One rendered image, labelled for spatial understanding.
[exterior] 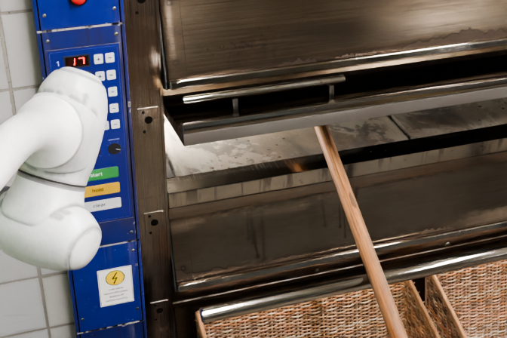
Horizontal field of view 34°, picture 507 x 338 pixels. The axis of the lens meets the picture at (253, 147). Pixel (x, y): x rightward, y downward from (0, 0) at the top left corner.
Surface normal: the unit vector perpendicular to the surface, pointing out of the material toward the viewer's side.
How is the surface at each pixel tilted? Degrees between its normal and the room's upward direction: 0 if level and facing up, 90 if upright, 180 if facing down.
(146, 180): 90
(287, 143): 0
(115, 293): 90
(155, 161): 90
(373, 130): 0
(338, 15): 71
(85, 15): 90
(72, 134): 67
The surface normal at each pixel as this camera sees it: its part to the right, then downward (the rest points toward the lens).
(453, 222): 0.29, 0.19
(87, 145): 0.91, 0.30
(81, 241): 0.80, 0.22
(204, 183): 0.02, -0.85
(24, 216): -0.33, -0.18
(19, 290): 0.30, 0.51
